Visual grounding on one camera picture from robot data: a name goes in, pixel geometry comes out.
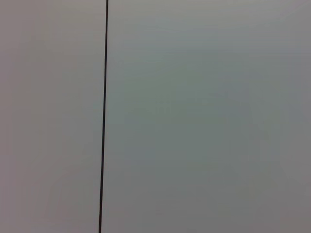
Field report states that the black wall panel seam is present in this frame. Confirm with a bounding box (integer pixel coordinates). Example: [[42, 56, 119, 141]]
[[98, 0, 109, 233]]

